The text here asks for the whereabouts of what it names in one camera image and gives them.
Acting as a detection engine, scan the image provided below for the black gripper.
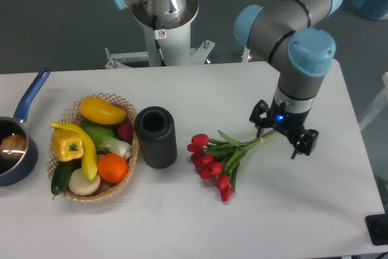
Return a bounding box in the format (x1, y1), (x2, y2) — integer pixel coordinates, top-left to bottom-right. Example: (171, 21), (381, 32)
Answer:
(249, 96), (319, 159)

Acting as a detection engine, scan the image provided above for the red tulip bouquet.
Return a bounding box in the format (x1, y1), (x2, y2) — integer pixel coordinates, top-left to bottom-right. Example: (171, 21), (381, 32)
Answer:
(187, 130), (276, 202)

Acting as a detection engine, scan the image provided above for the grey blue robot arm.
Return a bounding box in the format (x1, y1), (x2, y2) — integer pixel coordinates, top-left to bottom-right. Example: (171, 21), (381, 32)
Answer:
(110, 0), (343, 155)

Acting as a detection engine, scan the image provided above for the white furniture edge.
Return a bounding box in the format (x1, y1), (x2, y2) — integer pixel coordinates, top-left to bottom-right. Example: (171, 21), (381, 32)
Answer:
(358, 72), (387, 132)

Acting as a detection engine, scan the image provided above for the dark grey ribbed vase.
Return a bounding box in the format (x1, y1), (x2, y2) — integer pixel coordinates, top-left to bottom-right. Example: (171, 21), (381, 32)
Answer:
(134, 106), (177, 169)

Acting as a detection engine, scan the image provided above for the black device at edge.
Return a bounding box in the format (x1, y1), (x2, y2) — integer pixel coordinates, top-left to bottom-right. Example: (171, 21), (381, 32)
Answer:
(365, 214), (387, 246)

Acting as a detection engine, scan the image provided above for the red purple radish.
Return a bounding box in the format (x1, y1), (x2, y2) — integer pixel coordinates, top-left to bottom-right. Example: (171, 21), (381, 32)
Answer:
(117, 116), (134, 144)

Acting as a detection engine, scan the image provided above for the orange fruit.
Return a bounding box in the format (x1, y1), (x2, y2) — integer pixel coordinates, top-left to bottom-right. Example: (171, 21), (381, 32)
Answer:
(98, 153), (127, 183)

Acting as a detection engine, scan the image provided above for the green bok choy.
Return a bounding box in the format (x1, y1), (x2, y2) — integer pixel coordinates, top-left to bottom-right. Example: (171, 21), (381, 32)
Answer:
(81, 119), (132, 160)

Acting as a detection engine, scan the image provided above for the yellow mango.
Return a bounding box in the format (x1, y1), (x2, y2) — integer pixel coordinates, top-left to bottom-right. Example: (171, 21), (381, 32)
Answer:
(79, 96), (127, 125)

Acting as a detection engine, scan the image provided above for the yellow banana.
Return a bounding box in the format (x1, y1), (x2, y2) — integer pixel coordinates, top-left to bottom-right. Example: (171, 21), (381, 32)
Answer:
(50, 123), (98, 181)

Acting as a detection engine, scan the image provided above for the white round bun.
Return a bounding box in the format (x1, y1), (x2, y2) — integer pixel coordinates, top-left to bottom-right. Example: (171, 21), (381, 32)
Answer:
(68, 168), (101, 196)

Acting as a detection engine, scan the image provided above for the yellow bell pepper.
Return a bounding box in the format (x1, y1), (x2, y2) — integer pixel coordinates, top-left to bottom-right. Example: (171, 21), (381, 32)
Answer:
(52, 130), (84, 162)

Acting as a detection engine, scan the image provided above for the green cucumber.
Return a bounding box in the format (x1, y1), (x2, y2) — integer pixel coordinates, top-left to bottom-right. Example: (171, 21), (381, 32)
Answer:
(51, 160), (78, 197)

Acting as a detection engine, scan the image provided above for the brown patty in pan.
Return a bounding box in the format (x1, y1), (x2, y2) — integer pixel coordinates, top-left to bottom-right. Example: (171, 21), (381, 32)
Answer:
(1, 134), (27, 160)

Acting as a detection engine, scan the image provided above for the blue saucepan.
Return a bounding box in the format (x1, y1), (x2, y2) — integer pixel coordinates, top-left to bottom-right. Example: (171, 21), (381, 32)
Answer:
(1, 67), (51, 186)

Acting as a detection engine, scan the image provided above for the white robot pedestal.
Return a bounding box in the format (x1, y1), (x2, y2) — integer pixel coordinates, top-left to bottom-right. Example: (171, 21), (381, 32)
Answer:
(105, 0), (215, 69)

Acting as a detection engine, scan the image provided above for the black cable on pedestal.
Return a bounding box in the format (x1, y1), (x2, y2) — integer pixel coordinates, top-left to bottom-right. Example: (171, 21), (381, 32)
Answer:
(152, 15), (167, 67)

